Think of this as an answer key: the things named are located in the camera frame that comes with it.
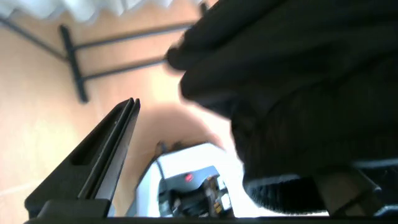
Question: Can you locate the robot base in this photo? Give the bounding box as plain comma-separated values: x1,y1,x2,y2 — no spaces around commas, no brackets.
126,141,330,218

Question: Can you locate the beige curtain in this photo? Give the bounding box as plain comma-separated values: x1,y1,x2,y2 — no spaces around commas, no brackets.
0,0,206,24

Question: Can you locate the black garment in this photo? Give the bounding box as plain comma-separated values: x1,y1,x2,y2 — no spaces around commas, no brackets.
164,0,398,215

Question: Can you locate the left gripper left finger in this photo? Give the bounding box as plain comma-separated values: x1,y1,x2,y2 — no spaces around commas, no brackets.
24,97,141,218

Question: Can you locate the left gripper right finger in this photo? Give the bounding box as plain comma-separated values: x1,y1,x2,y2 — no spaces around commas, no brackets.
313,169,384,217

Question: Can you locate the black clothes rack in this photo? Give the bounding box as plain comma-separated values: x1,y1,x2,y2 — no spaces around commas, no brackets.
0,1,209,103

